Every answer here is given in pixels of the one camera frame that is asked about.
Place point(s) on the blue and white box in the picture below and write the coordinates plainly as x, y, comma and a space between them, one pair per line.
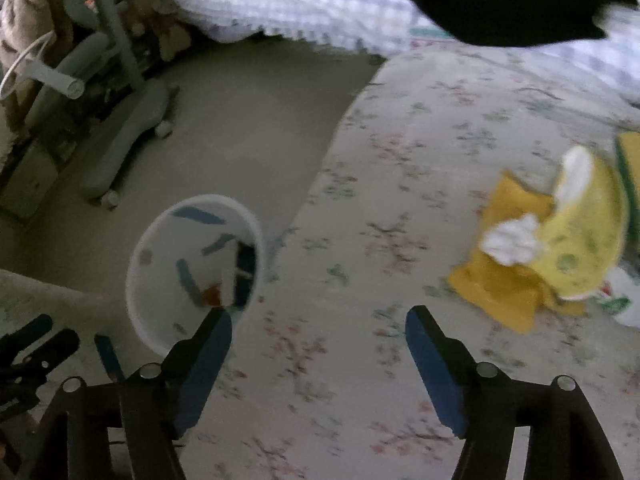
245, 265

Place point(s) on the checked quilt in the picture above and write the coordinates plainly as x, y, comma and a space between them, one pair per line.
600, 60

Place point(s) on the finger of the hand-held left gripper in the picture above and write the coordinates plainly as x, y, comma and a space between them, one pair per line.
50, 350
32, 327

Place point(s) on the black cloth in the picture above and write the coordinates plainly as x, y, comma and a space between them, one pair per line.
500, 0

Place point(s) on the floral bedsheet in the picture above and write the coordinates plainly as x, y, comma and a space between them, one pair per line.
400, 160

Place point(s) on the white tissue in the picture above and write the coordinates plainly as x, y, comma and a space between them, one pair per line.
575, 175
512, 240

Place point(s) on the brown plush toy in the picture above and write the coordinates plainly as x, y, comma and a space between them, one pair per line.
30, 5

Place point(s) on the checked ruffled pillow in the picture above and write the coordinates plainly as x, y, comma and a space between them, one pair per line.
300, 0

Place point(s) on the white plastic bucket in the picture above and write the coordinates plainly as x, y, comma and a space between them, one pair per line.
165, 270

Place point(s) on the cardboard box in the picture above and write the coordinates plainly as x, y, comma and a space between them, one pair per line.
30, 180

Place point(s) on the white printed plastic wrapper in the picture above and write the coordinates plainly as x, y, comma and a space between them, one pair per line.
622, 300

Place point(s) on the white fuzzy rug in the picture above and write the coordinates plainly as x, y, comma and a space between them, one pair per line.
45, 295

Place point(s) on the white fuzzy blanket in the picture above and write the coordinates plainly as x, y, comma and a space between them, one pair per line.
6, 150

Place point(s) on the grey wheeled chair base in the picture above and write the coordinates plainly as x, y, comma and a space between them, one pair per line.
130, 125

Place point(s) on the yellow and green sponge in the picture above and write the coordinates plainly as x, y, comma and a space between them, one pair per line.
631, 160

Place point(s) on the blue plastic strip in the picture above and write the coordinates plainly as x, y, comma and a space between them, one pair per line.
107, 355

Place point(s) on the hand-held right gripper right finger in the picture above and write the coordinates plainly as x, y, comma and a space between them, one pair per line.
435, 375

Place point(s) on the tan plush toy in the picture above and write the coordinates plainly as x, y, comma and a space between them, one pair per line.
165, 35

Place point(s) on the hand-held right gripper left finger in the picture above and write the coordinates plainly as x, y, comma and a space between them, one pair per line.
205, 375

